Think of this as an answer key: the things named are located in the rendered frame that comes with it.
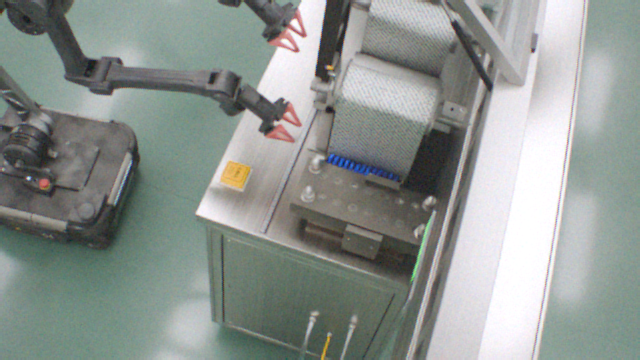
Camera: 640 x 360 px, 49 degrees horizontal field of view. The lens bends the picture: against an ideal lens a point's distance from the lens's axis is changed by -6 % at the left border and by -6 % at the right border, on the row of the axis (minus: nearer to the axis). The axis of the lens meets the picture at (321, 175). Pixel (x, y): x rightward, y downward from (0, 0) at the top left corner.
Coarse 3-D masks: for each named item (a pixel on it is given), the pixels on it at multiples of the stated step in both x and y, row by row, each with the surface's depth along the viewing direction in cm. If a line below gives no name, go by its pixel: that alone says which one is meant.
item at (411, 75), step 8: (360, 56) 201; (368, 56) 202; (360, 64) 199; (368, 64) 199; (376, 64) 200; (384, 64) 200; (392, 64) 201; (384, 72) 199; (392, 72) 199; (400, 72) 199; (408, 72) 200; (416, 72) 200; (408, 80) 198; (416, 80) 198; (424, 80) 199; (432, 80) 199; (440, 80) 200; (432, 88) 198; (440, 88) 198
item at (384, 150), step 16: (336, 128) 198; (352, 128) 195; (368, 128) 193; (336, 144) 203; (352, 144) 201; (368, 144) 199; (384, 144) 197; (400, 144) 194; (416, 144) 192; (352, 160) 207; (368, 160) 205; (384, 160) 202; (400, 160) 200; (400, 176) 206
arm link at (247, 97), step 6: (246, 84) 197; (240, 90) 197; (246, 90) 196; (252, 90) 197; (240, 96) 196; (246, 96) 196; (252, 96) 197; (258, 96) 198; (234, 102) 200; (240, 102) 197; (246, 102) 197; (252, 102) 197; (246, 108) 199
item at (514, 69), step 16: (448, 0) 133; (464, 0) 132; (528, 0) 156; (448, 16) 135; (464, 16) 135; (480, 16) 136; (528, 16) 153; (480, 32) 137; (496, 32) 139; (528, 32) 150; (464, 48) 139; (496, 48) 139; (528, 48) 149; (480, 64) 142; (496, 64) 142; (512, 64) 141; (528, 64) 147; (512, 80) 144
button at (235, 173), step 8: (232, 160) 215; (224, 168) 213; (232, 168) 213; (240, 168) 214; (248, 168) 214; (224, 176) 211; (232, 176) 212; (240, 176) 212; (232, 184) 212; (240, 184) 211
